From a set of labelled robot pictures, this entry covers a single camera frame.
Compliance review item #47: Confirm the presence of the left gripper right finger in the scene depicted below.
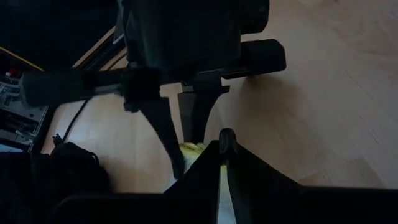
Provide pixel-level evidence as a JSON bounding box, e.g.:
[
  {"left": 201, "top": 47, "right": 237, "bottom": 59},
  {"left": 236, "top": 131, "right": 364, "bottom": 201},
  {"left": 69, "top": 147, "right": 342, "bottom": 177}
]
[{"left": 226, "top": 142, "right": 304, "bottom": 194}]

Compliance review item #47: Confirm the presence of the translucent mesh pouch yellow trim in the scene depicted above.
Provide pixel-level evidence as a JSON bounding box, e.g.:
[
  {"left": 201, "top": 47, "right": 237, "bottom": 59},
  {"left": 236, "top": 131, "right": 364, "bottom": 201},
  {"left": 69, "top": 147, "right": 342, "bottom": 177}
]
[{"left": 178, "top": 141, "right": 208, "bottom": 181}]

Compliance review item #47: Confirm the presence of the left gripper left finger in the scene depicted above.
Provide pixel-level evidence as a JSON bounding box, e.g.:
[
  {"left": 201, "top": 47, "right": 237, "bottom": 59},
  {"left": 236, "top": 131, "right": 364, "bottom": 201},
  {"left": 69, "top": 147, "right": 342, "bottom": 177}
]
[{"left": 163, "top": 139, "right": 222, "bottom": 194}]

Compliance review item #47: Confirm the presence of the black backpack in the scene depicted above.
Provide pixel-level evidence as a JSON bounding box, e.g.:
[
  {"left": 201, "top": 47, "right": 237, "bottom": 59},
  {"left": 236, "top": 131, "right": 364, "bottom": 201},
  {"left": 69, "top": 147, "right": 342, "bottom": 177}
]
[{"left": 29, "top": 141, "right": 111, "bottom": 195}]

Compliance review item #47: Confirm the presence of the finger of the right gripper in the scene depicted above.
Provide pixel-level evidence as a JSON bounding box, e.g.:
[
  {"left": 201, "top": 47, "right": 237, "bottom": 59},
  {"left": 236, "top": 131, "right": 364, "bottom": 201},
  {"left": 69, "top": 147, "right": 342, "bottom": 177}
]
[
  {"left": 121, "top": 67, "right": 187, "bottom": 180},
  {"left": 177, "top": 70, "right": 231, "bottom": 144}
]

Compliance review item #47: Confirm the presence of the black cable with plug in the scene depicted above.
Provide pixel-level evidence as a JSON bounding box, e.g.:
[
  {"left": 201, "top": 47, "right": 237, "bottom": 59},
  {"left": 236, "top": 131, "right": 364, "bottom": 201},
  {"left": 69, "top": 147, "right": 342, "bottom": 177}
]
[{"left": 52, "top": 98, "right": 91, "bottom": 147}]

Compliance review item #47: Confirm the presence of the grey equipment rack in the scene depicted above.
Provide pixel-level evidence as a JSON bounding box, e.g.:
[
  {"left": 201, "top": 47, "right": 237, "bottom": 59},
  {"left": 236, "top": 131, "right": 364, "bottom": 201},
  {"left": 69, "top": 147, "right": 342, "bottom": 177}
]
[{"left": 0, "top": 67, "right": 49, "bottom": 152}]

